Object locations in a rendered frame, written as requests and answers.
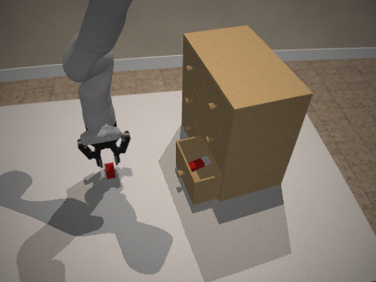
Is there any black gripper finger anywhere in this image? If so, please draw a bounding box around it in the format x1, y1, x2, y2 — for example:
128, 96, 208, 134
78, 139, 103, 168
107, 130, 130, 165

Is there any tan wooden chest of drawers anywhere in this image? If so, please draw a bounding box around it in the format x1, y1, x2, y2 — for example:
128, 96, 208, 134
182, 25, 313, 202

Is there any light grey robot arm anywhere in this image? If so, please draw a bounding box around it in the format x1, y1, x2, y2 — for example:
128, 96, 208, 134
62, 0, 133, 145

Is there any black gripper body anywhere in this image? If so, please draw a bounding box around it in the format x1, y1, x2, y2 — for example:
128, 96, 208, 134
91, 122, 118, 150

